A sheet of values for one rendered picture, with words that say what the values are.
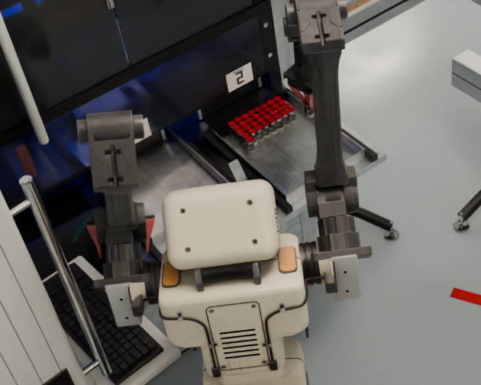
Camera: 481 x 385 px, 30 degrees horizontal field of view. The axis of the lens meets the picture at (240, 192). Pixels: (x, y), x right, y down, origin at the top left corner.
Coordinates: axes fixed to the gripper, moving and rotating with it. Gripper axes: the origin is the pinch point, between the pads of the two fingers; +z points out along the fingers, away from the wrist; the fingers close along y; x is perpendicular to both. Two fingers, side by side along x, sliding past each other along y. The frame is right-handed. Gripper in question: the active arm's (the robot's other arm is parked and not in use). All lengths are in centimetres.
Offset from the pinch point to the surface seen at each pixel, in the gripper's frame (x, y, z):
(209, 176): 15.8, 23.2, 27.0
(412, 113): -120, 43, 121
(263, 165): 4.6, 13.6, 26.6
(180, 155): 14.1, 35.9, 28.1
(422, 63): -152, 59, 123
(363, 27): -63, 29, 31
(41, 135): 49, 41, -5
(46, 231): 75, 2, -24
